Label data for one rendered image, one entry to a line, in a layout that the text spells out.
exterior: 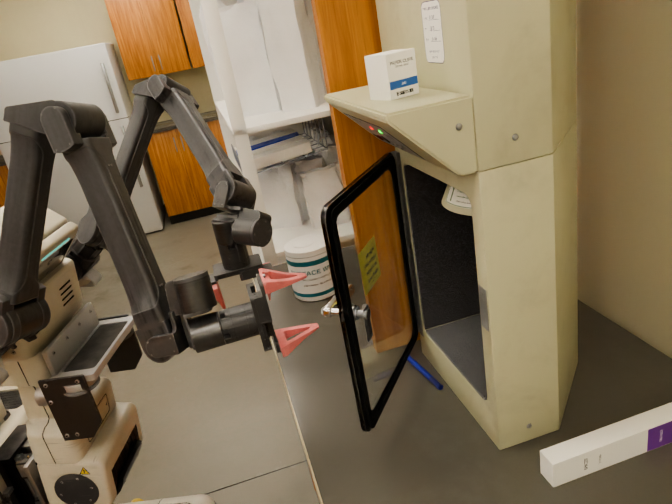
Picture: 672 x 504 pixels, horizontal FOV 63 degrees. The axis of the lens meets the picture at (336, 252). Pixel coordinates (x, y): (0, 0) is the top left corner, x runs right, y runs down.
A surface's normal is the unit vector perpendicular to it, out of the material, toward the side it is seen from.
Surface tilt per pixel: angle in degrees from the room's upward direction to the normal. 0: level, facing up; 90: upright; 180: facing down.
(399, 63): 90
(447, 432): 0
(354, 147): 90
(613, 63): 90
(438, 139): 90
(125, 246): 76
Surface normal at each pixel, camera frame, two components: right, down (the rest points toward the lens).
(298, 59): -0.37, 0.51
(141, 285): -0.20, 0.13
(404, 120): 0.26, 0.33
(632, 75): -0.95, 0.25
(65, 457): -0.02, 0.39
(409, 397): -0.17, -0.91
